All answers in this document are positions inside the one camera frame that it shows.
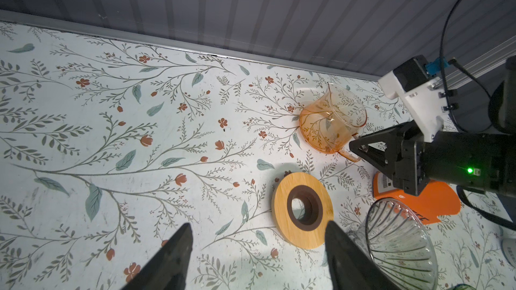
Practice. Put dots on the green glass dripper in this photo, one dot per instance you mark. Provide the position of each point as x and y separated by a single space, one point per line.
462 287

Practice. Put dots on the clear plastic bottle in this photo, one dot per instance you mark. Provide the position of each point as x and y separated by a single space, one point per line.
508 247

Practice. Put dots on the grey glass dripper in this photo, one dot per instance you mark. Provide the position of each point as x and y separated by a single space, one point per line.
398 244

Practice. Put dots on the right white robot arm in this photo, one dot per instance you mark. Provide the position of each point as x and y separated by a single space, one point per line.
501 114

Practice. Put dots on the orange coffee filter box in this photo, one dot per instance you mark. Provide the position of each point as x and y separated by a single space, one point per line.
436 200

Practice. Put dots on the orange glass carafe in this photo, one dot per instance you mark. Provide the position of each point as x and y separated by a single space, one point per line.
331 122

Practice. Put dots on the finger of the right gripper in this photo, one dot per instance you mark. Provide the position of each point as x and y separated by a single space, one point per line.
383 148

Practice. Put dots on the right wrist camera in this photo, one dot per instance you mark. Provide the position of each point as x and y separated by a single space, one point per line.
415 82

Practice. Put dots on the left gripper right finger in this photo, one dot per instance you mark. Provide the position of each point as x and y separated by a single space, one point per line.
349 267

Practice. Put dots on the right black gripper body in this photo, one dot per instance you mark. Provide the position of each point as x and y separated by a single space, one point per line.
476 162

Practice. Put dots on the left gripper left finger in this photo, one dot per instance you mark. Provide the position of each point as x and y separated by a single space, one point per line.
168 269

